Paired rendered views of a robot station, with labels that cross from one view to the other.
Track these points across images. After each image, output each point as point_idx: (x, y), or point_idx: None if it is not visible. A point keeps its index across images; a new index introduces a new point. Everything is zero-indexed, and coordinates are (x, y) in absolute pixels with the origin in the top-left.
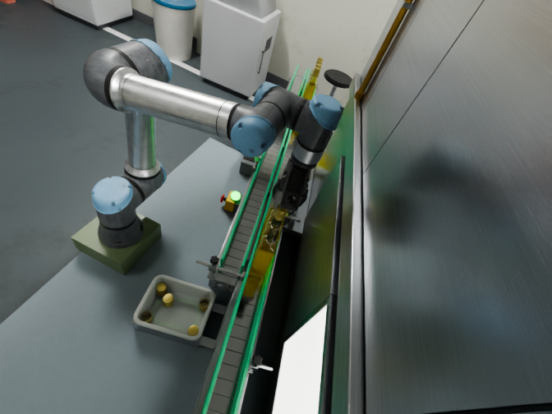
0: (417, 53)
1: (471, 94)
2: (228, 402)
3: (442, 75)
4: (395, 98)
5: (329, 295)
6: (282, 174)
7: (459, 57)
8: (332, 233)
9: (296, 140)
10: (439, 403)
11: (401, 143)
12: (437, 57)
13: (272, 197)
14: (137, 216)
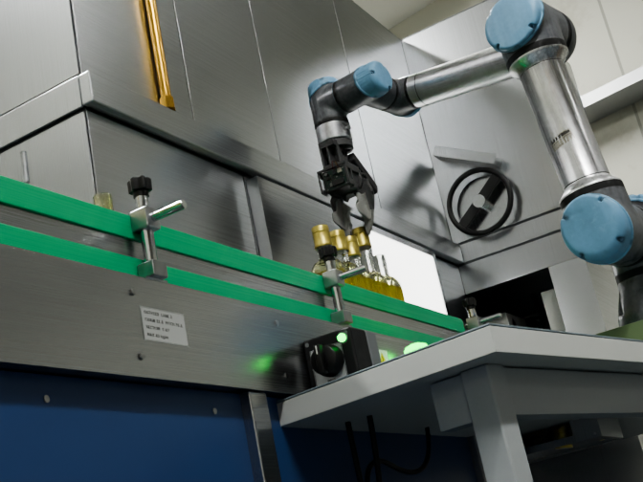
0: (228, 49)
1: (294, 74)
2: None
3: (269, 65)
4: (243, 89)
5: (363, 222)
6: (354, 183)
7: (270, 54)
8: (331, 213)
9: (347, 125)
10: (369, 164)
11: (286, 115)
12: (254, 54)
13: (374, 208)
14: (622, 291)
